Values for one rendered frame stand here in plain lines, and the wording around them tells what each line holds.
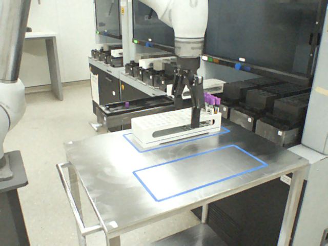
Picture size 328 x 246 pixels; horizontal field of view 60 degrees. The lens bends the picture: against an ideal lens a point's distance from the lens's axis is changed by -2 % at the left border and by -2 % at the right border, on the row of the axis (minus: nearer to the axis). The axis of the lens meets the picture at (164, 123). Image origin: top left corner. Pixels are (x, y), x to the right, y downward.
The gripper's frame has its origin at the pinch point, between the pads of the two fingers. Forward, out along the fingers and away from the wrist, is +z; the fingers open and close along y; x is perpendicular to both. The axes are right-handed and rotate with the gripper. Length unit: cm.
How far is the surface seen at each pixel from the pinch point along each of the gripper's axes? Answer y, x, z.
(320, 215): 26, 50, 43
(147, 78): -93, 29, 10
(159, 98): -42.5, 11.5, 7.1
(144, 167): 15.4, -22.7, 5.5
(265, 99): -3.0, 40.3, 0.5
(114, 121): -29.5, -15.8, 9.5
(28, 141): -205, -47, 88
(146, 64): -104, 33, 3
